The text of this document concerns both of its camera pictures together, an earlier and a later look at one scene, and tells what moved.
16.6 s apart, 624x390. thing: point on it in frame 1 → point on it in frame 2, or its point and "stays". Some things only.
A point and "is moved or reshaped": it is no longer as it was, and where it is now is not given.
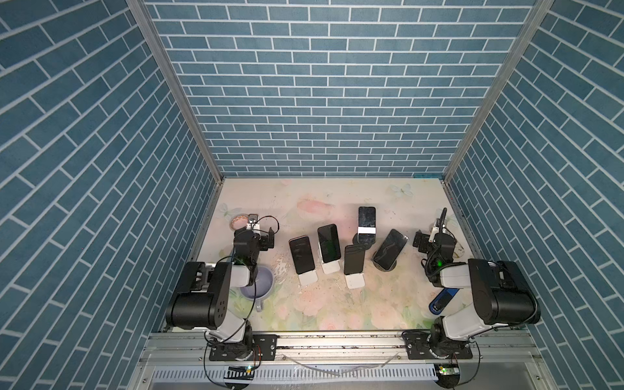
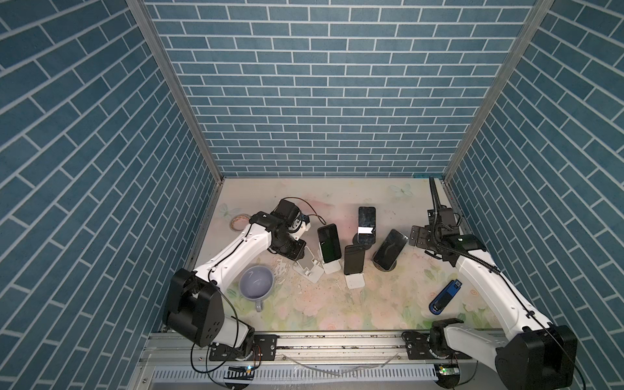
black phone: x=329 y=243 stays
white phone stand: x=308 y=278 is moved or reshaped
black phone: x=391 y=249 stays
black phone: x=354 y=260 stays
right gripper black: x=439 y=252 → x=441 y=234
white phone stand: x=355 y=280 stays
